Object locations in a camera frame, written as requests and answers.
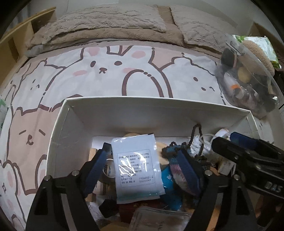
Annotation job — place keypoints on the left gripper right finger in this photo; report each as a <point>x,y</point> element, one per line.
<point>236,212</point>

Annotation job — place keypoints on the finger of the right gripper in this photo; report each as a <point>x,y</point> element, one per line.
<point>241,137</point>
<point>226,148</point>

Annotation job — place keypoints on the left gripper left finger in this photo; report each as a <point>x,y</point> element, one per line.
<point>47,211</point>

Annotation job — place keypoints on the white foil sachet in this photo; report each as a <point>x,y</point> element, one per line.
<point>137,168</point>

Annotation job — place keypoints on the brown tape roll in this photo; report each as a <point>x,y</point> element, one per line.
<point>108,176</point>

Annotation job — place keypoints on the blue crochet pouch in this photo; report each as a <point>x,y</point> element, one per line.
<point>177,173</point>

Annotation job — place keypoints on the clear plastic storage bin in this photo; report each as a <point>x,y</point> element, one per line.
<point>245,81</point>

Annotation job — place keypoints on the brown fuzzy plush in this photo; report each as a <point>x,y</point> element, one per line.
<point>259,53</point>

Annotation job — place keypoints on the white cardboard box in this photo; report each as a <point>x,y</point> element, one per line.
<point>89,122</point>

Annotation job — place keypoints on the press-on nails box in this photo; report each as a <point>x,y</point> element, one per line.
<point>147,218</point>

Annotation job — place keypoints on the white tote bag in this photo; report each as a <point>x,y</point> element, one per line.
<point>3,112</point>

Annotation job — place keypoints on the green snack bag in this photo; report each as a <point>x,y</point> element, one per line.
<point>263,43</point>

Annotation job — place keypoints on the cartoon animal bed sheet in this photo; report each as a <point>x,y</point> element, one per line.
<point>37,91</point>

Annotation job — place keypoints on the right beige pillow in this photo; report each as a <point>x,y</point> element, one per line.
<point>201,28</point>

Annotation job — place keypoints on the beige pillow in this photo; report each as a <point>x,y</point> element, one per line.
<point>104,16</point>
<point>201,28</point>

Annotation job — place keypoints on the left beige pillow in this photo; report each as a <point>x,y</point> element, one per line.
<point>104,16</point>

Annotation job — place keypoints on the wooden headboard shelf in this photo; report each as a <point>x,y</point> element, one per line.
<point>13,43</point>

